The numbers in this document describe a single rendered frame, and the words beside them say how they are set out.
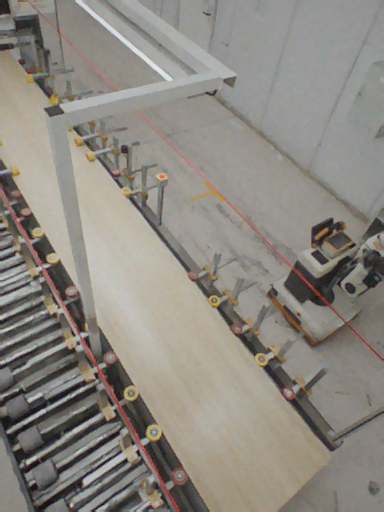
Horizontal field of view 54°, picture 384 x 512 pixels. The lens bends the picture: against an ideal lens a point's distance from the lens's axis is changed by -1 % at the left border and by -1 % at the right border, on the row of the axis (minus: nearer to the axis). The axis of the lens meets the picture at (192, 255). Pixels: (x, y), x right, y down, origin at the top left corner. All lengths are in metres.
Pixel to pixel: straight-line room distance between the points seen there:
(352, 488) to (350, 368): 0.97
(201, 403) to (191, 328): 0.48
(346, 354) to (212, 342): 1.72
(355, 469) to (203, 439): 1.59
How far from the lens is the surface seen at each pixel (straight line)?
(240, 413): 2.35
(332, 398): 3.63
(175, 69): 1.72
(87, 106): 1.26
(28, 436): 2.38
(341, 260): 3.35
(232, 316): 2.83
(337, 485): 3.45
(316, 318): 3.58
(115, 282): 2.67
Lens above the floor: 3.10
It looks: 51 degrees down
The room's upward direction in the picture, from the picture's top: 11 degrees clockwise
